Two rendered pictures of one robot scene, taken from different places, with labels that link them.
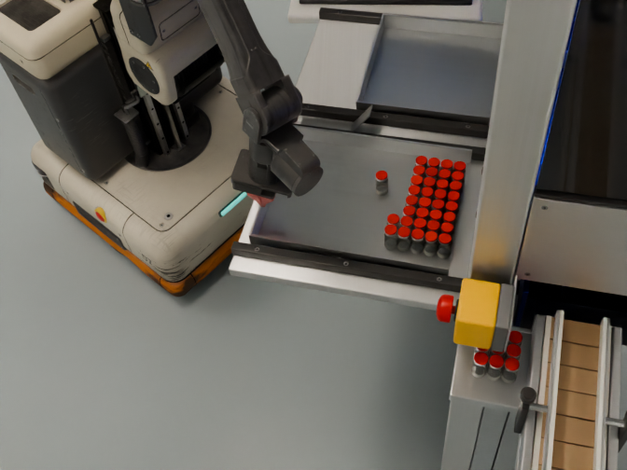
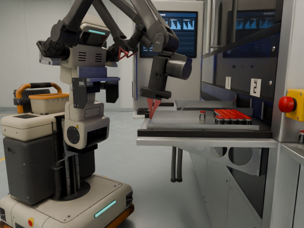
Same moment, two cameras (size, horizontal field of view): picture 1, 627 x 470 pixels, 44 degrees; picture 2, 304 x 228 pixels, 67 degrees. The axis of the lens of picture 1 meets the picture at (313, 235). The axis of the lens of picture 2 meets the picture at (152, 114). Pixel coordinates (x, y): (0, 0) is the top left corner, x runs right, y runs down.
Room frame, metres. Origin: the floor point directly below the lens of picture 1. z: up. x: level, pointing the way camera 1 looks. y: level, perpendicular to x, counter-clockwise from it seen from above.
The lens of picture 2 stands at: (0.13, 0.31, 1.07)
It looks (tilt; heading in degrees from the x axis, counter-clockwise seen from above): 10 degrees down; 342
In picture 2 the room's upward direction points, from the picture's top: straight up
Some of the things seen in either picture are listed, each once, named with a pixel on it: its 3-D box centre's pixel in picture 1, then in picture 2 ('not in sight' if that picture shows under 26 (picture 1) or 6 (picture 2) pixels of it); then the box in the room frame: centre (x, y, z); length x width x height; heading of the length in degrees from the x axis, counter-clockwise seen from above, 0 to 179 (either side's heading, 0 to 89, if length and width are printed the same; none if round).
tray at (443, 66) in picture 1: (454, 71); (208, 107); (1.12, -0.32, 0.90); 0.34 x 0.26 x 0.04; 69
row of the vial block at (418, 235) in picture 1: (425, 204); (227, 119); (0.80, -0.20, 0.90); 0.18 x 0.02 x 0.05; 158
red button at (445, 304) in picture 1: (450, 309); (288, 104); (0.54, -0.18, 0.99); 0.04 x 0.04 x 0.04; 69
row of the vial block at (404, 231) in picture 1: (412, 202); (220, 119); (0.81, -0.18, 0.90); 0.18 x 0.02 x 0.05; 158
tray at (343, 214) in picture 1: (363, 197); (196, 121); (0.84, -0.10, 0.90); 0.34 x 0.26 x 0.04; 68
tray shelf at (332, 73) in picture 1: (403, 139); (200, 119); (0.99, -0.20, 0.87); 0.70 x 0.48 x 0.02; 159
